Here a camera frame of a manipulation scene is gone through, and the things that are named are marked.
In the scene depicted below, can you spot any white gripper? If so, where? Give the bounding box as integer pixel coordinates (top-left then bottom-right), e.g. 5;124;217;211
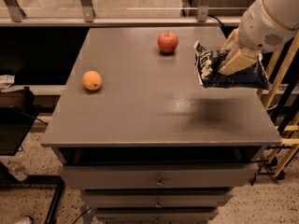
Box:
218;0;296;76

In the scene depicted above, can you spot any blue chip bag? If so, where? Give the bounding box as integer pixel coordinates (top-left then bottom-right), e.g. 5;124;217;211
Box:
193;40;271;91

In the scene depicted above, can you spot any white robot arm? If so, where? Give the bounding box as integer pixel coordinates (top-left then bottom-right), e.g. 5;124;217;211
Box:
218;0;299;76

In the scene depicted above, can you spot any red apple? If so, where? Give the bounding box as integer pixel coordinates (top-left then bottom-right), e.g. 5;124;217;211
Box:
157;32;178;53

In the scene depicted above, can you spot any top grey drawer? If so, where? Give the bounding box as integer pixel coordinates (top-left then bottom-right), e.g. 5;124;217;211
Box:
58;163;258;189

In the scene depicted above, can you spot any grey drawer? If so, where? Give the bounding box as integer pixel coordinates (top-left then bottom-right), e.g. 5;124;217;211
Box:
81;189;233;208
94;208;218;223
58;163;258;189

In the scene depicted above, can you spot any grey drawer cabinet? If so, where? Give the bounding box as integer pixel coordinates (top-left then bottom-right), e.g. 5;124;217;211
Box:
40;26;282;224

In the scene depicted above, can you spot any orange fruit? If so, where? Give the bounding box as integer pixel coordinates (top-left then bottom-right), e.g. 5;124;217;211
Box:
82;71;103;91

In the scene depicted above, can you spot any middle grey drawer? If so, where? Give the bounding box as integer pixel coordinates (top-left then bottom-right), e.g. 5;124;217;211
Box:
81;189;233;208

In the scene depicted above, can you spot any bottom grey drawer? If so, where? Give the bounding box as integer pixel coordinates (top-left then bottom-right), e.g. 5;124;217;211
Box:
94;208;218;223

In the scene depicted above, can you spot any black side stand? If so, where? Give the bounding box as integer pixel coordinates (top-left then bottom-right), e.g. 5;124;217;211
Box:
0;87;64;224

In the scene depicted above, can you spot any white crumpled paper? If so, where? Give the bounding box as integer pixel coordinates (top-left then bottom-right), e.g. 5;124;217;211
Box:
0;75;15;90

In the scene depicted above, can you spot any black cable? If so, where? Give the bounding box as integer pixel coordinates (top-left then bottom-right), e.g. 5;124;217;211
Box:
207;14;226;28

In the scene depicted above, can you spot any metal window rail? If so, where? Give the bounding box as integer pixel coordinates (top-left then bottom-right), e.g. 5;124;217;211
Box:
0;0;246;27

